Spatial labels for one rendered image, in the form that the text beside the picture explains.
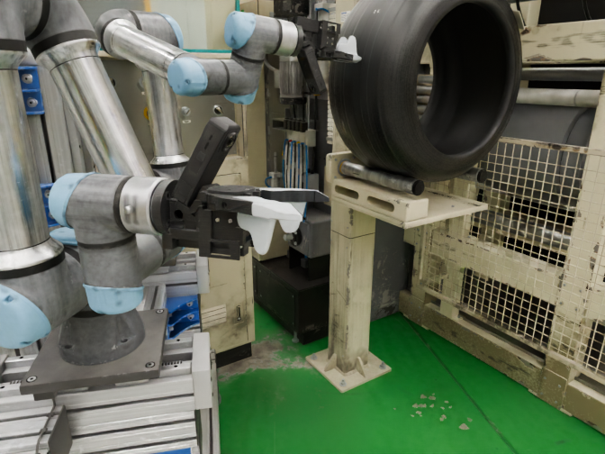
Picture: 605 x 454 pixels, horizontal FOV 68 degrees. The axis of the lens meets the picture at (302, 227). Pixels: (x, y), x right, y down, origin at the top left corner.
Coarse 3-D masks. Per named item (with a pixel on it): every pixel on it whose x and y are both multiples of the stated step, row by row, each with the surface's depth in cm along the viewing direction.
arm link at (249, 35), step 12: (240, 12) 95; (228, 24) 97; (240, 24) 94; (252, 24) 95; (264, 24) 97; (276, 24) 98; (228, 36) 97; (240, 36) 95; (252, 36) 96; (264, 36) 97; (276, 36) 98; (240, 48) 98; (252, 48) 98; (264, 48) 99; (276, 48) 100
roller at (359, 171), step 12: (348, 168) 148; (360, 168) 143; (372, 168) 140; (372, 180) 139; (384, 180) 134; (396, 180) 130; (408, 180) 127; (420, 180) 125; (408, 192) 127; (420, 192) 126
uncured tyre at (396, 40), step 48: (384, 0) 115; (432, 0) 109; (480, 0) 116; (384, 48) 110; (432, 48) 151; (480, 48) 145; (336, 96) 126; (384, 96) 112; (432, 96) 158; (480, 96) 150; (384, 144) 120; (432, 144) 157; (480, 144) 134
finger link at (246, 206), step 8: (208, 200) 52; (216, 200) 50; (224, 200) 49; (232, 200) 48; (240, 200) 48; (216, 208) 50; (224, 208) 49; (232, 208) 49; (240, 208) 49; (248, 208) 48
